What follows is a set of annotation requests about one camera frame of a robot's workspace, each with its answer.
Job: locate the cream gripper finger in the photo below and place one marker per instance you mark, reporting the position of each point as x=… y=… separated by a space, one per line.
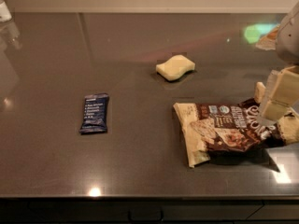
x=270 y=111
x=286 y=91

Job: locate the yellow sponge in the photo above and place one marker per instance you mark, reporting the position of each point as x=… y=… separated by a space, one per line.
x=174 y=68

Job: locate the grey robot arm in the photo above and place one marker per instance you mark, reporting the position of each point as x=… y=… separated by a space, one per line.
x=287 y=39

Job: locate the blue rxbar wrapper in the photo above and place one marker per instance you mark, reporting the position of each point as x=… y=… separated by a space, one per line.
x=95 y=114

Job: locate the brown cream chip bag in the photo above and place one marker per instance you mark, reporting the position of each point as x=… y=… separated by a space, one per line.
x=211 y=129

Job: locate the white bottle at left edge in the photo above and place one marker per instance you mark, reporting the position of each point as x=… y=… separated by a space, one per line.
x=5 y=14

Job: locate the dark cabinet drawers below counter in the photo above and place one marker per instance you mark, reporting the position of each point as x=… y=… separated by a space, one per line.
x=59 y=211

